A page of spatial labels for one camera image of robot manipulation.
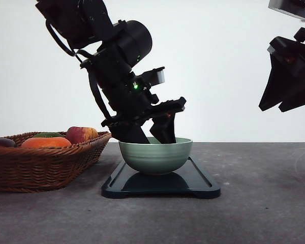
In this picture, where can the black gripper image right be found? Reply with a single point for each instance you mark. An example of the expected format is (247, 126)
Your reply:
(286, 77)

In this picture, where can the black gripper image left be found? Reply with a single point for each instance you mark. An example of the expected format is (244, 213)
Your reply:
(134, 105)

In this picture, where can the green ceramic bowl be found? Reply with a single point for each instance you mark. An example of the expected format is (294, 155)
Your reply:
(155, 158)

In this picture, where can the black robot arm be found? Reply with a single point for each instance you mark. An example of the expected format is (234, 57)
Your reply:
(121, 48)

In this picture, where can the brown wicker basket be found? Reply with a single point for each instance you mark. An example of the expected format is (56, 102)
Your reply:
(47, 161)

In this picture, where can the dark rectangular tray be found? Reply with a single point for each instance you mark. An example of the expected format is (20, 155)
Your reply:
(190, 181)

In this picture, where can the red yellow apple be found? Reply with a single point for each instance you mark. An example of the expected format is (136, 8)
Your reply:
(78, 134)

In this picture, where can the dark green avocado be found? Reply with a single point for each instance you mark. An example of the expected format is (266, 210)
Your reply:
(48, 134)

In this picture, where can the orange tangerine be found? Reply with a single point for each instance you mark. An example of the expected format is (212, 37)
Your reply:
(40, 142)

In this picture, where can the dark purple fruit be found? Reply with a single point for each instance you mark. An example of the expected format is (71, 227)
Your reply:
(5, 142)

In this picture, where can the grey camera box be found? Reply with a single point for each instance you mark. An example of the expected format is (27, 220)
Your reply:
(294, 8)
(158, 76)

